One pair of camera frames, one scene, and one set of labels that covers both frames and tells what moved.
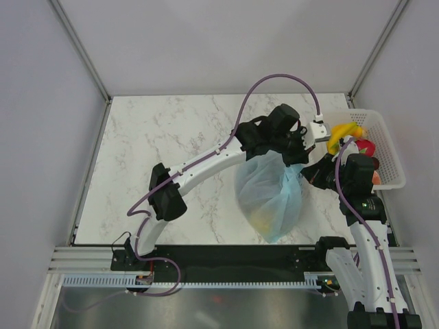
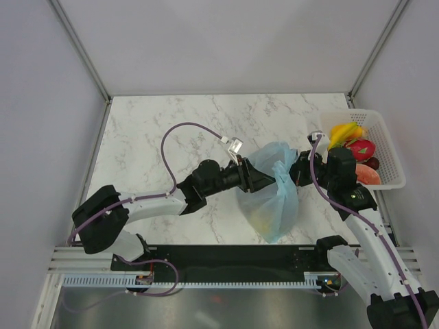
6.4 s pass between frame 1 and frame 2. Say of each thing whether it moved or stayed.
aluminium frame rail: stayed
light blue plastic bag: stayed
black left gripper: moved
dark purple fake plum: stayed
